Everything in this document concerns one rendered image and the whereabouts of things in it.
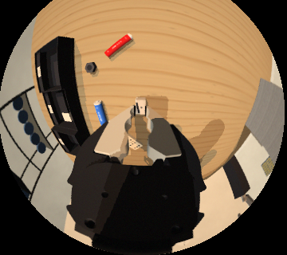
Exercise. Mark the cream domino tile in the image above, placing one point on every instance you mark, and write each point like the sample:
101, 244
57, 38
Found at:
133, 142

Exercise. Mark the blue aa battery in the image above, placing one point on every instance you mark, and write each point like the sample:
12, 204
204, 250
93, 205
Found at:
100, 111

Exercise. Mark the red battery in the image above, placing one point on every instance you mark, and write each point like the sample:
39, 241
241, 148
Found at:
118, 44

